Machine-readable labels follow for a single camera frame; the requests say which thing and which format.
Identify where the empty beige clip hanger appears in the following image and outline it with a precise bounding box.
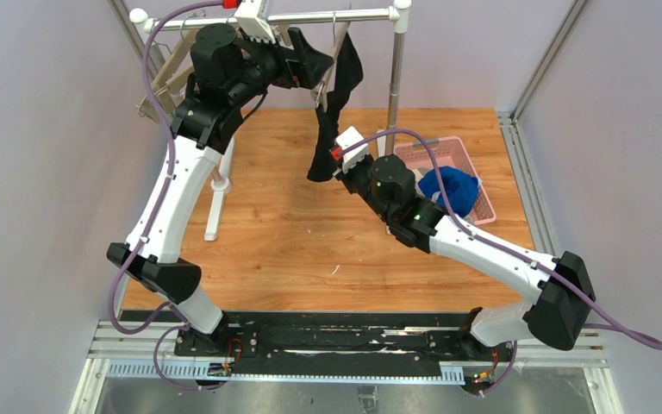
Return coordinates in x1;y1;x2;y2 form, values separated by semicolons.
136;30;197;123

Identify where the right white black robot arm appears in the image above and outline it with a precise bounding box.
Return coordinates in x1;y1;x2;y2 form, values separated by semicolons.
335;154;596;351

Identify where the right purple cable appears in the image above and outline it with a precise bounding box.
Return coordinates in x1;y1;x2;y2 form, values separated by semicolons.
328;129;662;352

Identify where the white metal clothes rack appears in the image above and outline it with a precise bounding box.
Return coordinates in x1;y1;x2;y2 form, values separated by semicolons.
128;1;412;242

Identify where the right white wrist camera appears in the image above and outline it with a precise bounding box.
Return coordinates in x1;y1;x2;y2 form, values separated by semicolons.
330;127;370;173

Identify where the blue underwear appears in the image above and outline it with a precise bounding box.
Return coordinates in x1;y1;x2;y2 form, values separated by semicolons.
416;166;481;217

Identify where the grey underwear beige waistband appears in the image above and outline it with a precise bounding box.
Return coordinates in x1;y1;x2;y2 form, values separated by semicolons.
411;167;435;181

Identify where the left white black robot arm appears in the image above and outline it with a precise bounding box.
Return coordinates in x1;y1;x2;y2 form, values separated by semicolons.
107;23;334;349

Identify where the pink plastic basket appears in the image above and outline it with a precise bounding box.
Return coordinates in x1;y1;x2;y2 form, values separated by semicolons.
394;136;497;225

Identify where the beige hanger of black underwear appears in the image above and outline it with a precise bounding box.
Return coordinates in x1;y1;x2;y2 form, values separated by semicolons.
312;9;355;112

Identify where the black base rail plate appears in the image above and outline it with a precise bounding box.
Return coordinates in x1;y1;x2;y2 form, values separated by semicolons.
157;311;515;386

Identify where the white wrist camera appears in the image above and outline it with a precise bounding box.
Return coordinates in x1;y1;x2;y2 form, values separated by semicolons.
330;127;370;173
234;0;276;44

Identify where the beige hanger of grey underwear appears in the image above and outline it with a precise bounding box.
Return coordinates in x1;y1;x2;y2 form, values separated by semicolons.
152;29;198;97

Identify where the black underwear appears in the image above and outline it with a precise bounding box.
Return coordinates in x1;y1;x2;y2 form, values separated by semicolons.
307;34;364;183

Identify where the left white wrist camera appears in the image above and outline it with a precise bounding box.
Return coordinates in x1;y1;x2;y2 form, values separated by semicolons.
234;0;276;44

